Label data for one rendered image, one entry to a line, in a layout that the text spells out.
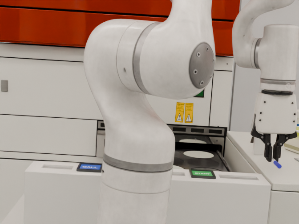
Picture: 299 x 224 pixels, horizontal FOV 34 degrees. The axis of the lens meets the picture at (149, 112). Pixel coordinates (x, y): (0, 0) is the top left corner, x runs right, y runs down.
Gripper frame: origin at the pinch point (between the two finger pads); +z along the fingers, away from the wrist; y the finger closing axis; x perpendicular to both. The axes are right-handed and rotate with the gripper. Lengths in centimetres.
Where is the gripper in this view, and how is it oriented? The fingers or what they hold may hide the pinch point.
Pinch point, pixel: (272, 152)
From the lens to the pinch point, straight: 127.7
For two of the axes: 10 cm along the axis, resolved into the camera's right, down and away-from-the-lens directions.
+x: 0.1, 1.5, -9.9
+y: -10.0, -0.3, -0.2
